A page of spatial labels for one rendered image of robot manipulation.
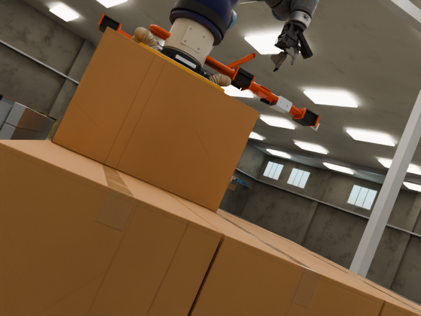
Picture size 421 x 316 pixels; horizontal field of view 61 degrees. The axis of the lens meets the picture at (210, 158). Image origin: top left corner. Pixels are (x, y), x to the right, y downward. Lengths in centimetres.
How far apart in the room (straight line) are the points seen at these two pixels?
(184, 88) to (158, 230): 72
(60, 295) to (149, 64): 81
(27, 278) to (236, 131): 89
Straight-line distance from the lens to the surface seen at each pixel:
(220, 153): 129
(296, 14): 169
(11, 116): 107
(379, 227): 417
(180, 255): 64
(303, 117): 161
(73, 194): 60
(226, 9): 146
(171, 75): 125
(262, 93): 152
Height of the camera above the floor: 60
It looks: 5 degrees up
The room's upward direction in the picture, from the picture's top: 24 degrees clockwise
